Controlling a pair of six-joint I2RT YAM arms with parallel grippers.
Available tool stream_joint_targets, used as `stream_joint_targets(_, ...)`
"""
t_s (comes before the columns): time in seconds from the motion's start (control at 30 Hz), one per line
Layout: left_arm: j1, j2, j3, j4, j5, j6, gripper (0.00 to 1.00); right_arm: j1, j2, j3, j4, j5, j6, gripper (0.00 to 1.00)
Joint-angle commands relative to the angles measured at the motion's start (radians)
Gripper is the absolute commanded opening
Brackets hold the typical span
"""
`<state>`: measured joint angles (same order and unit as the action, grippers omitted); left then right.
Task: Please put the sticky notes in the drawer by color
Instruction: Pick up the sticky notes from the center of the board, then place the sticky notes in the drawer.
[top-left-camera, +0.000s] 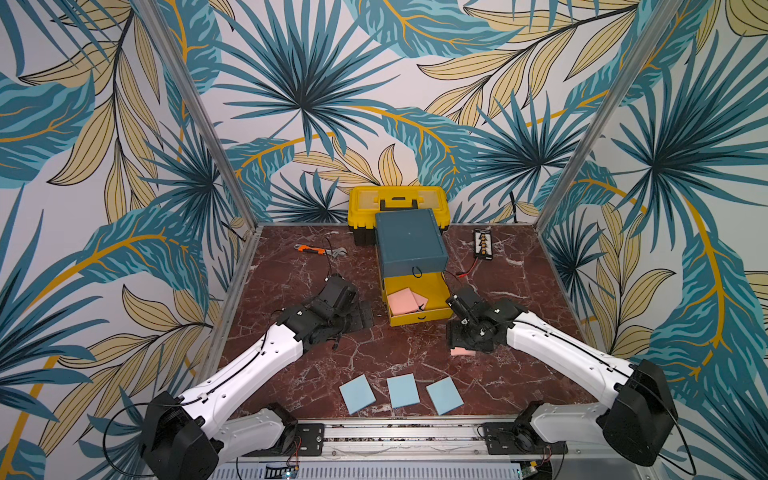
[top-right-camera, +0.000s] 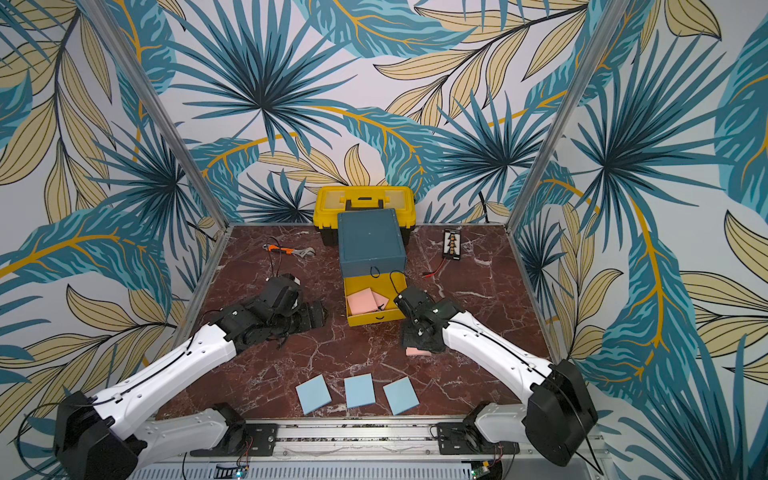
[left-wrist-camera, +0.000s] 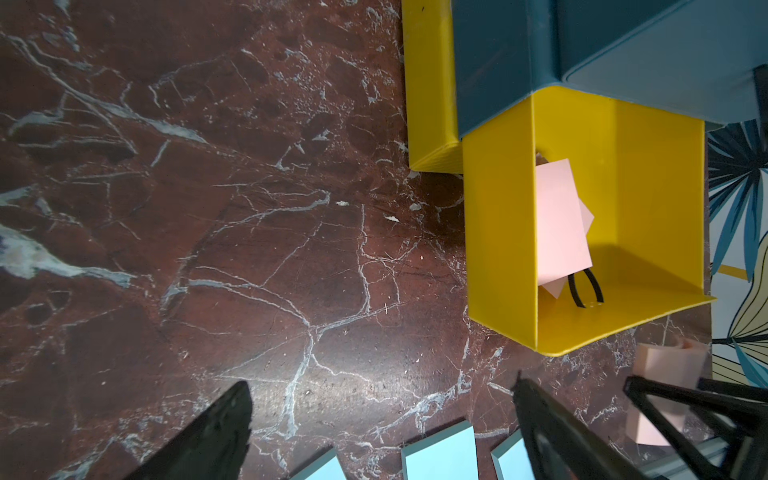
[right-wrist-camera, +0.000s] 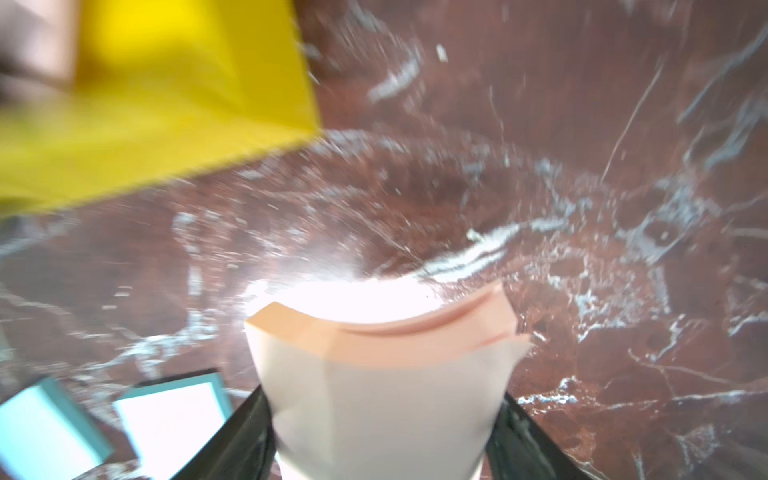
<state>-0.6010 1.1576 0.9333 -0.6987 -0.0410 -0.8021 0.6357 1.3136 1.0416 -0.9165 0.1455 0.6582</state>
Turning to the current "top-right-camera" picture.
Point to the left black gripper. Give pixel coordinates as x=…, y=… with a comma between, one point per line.
x=308, y=323

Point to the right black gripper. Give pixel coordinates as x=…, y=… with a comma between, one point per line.
x=417, y=330

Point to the pink sticky note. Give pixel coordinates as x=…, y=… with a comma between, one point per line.
x=380, y=302
x=362, y=302
x=414, y=352

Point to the teal yellow drawer cabinet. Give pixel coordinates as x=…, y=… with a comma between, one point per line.
x=372, y=255

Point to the blue sticky note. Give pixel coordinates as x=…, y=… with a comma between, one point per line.
x=401, y=396
x=313, y=394
x=359, y=391

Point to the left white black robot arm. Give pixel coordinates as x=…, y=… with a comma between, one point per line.
x=111, y=434

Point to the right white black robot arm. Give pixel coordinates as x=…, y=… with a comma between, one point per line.
x=555, y=414

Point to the orange adjustable wrench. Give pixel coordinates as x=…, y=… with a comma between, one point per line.
x=301, y=253

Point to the black battery holder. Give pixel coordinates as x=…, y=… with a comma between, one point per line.
x=451, y=245

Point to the yellow black toolbox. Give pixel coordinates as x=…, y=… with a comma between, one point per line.
x=333, y=200

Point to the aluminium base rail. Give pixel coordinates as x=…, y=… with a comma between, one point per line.
x=409, y=447

